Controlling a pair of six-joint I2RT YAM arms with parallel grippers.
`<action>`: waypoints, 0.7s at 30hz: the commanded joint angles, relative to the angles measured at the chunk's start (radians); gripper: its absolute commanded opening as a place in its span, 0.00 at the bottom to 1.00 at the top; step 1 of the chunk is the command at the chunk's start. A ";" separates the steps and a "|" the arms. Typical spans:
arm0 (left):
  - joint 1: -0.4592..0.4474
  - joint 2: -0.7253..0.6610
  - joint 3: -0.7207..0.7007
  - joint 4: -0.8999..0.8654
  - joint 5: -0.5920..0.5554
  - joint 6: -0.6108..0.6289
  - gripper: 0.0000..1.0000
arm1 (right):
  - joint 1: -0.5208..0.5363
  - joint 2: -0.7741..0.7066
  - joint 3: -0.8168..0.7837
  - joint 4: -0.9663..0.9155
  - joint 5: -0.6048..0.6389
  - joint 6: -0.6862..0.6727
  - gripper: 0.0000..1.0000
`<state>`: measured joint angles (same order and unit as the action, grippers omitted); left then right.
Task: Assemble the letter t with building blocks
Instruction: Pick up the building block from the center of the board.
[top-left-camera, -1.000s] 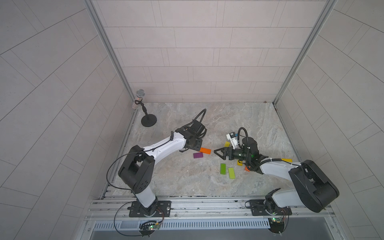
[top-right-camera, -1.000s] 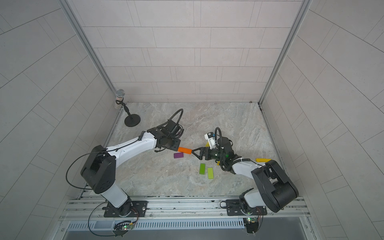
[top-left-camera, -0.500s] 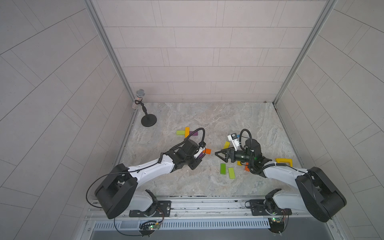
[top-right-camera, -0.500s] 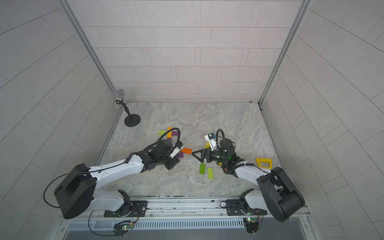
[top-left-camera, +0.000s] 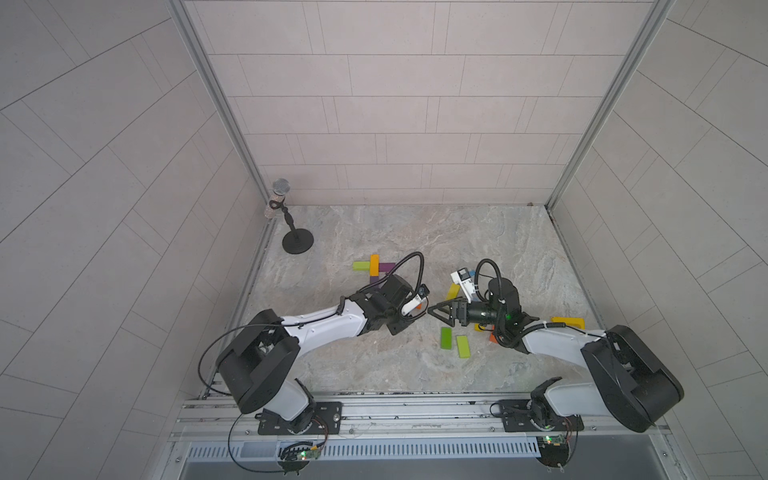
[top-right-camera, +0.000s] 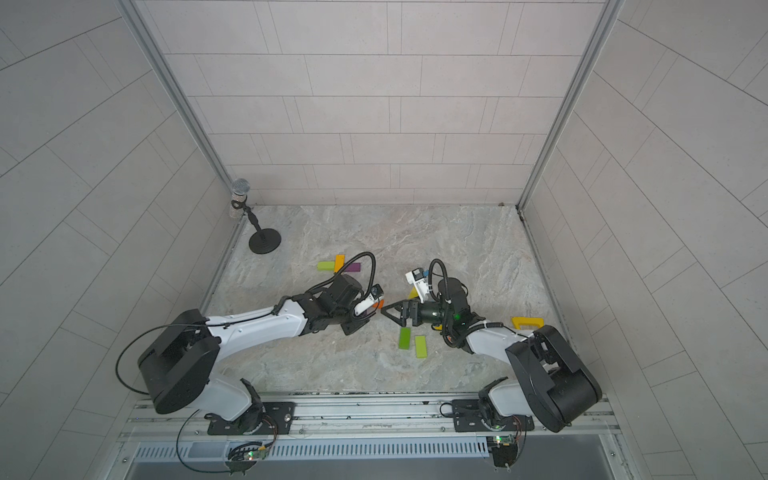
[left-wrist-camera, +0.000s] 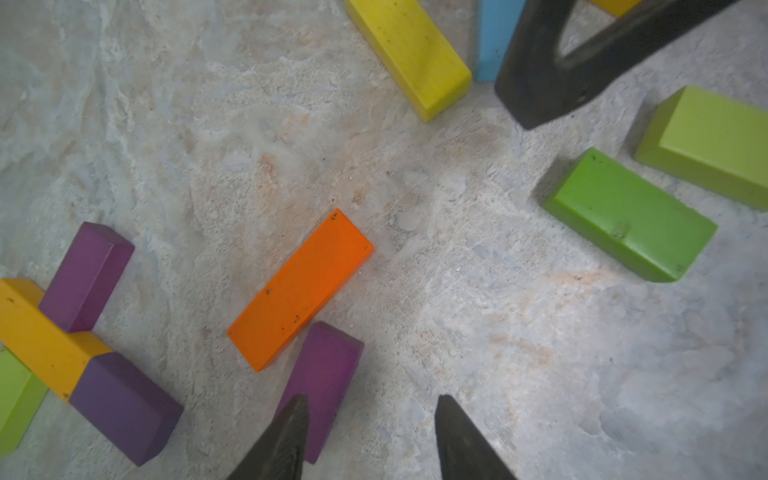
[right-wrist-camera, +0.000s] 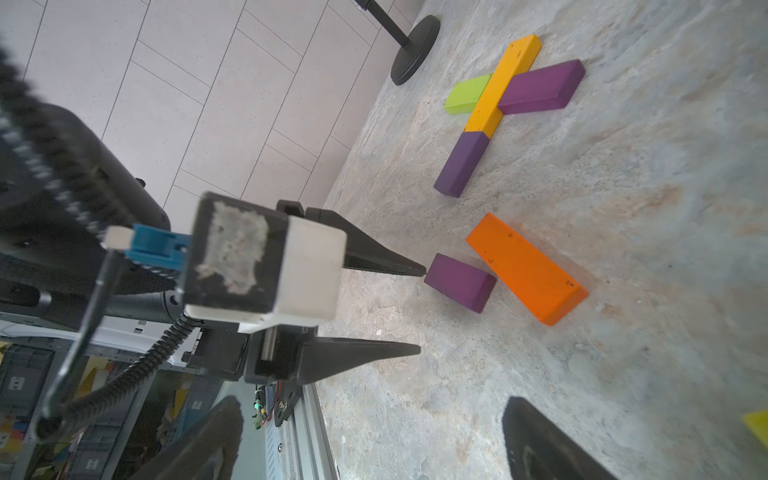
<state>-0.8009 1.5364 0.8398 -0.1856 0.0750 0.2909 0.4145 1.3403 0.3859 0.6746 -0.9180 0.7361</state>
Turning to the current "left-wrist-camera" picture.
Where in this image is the amber yellow long block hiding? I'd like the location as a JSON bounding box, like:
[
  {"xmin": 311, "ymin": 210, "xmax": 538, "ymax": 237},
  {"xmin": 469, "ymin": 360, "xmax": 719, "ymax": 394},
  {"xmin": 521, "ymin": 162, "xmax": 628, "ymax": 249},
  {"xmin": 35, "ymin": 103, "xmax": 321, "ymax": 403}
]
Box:
[{"xmin": 1, "ymin": 278, "xmax": 112, "ymax": 402}]

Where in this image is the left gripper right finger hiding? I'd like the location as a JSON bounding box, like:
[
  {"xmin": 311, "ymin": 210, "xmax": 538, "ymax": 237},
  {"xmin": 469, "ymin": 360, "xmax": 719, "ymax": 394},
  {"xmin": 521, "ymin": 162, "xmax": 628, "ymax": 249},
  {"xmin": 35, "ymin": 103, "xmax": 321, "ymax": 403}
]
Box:
[{"xmin": 435, "ymin": 395, "xmax": 517, "ymax": 480}]

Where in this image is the yellow block small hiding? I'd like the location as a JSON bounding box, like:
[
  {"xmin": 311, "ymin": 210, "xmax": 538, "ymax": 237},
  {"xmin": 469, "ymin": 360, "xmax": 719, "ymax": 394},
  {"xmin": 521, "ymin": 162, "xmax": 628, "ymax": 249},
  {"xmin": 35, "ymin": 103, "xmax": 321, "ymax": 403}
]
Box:
[{"xmin": 590, "ymin": 0, "xmax": 641, "ymax": 18}]

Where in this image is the purple block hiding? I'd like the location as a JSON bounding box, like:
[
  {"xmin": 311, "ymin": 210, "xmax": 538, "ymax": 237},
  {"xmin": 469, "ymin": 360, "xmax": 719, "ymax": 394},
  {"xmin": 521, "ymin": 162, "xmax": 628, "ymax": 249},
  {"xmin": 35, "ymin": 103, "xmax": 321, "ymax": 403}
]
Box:
[
  {"xmin": 69, "ymin": 352, "xmax": 184, "ymax": 466},
  {"xmin": 277, "ymin": 322, "xmax": 364, "ymax": 464},
  {"xmin": 39, "ymin": 222, "xmax": 135, "ymax": 333}
]

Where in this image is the orange block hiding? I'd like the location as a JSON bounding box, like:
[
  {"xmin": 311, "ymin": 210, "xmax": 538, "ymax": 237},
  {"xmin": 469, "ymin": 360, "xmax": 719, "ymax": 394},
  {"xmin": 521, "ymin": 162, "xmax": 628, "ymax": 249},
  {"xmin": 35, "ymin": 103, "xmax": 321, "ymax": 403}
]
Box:
[{"xmin": 227, "ymin": 209, "xmax": 375, "ymax": 372}]

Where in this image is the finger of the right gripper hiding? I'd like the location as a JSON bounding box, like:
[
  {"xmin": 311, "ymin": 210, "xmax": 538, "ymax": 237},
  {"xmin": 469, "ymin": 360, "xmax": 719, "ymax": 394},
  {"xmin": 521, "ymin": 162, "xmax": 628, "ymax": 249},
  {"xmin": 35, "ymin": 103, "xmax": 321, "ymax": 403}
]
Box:
[{"xmin": 494, "ymin": 0, "xmax": 734, "ymax": 130}]

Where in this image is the lime green block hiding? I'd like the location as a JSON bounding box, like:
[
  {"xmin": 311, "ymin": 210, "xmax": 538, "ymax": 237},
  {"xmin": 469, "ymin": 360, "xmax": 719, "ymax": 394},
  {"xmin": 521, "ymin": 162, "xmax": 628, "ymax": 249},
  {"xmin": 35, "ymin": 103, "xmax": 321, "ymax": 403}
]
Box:
[
  {"xmin": 1, "ymin": 348, "xmax": 48, "ymax": 457},
  {"xmin": 634, "ymin": 85, "xmax": 767, "ymax": 212}
]

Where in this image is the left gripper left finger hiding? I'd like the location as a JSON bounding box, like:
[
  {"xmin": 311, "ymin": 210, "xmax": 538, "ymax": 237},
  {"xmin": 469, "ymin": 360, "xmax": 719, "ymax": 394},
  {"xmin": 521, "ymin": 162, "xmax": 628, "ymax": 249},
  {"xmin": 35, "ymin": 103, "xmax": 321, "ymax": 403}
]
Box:
[{"xmin": 227, "ymin": 394, "xmax": 310, "ymax": 480}]

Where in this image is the light blue block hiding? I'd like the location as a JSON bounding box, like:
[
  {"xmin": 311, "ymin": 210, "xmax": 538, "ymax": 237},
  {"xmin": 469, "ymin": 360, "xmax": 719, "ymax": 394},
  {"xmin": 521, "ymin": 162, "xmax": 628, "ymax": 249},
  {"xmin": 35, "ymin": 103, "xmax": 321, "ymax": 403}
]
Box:
[{"xmin": 473, "ymin": 0, "xmax": 526, "ymax": 82}]

